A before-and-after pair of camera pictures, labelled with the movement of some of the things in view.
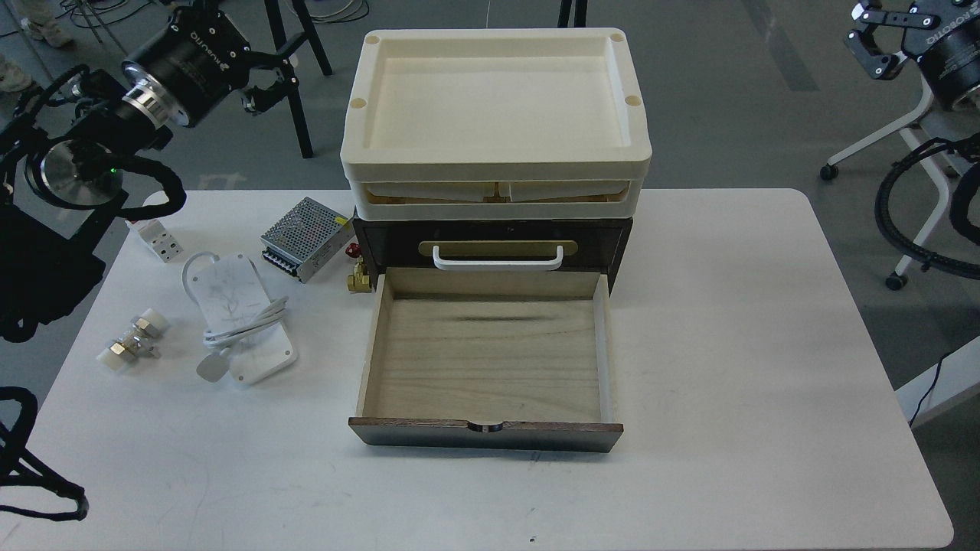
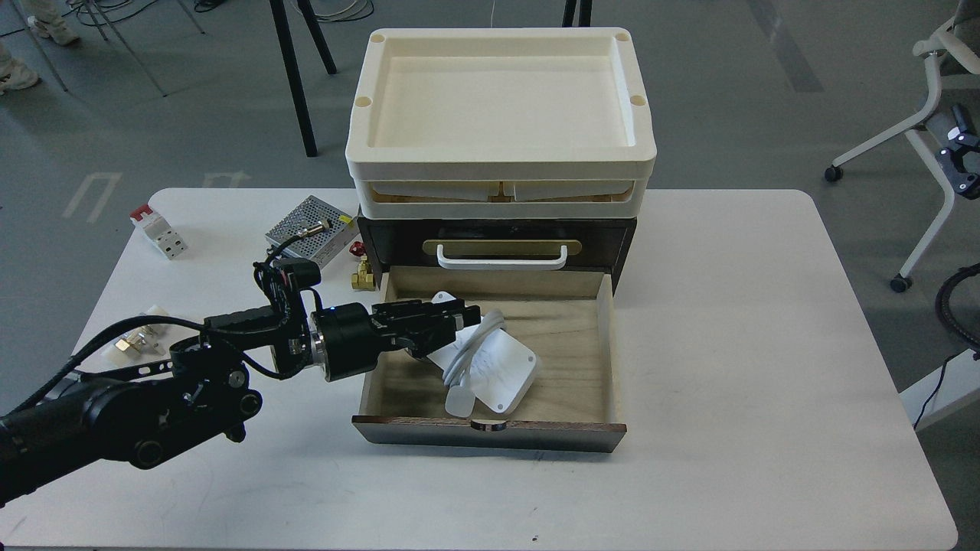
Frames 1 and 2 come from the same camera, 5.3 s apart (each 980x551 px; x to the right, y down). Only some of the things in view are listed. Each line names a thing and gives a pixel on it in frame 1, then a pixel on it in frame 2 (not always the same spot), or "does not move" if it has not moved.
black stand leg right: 580,14 does not move
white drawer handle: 497,265 does not move
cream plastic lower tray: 497,200 does not move
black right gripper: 885,66 → 952,159
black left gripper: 200,57 → 346,338
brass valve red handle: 360,281 does not move
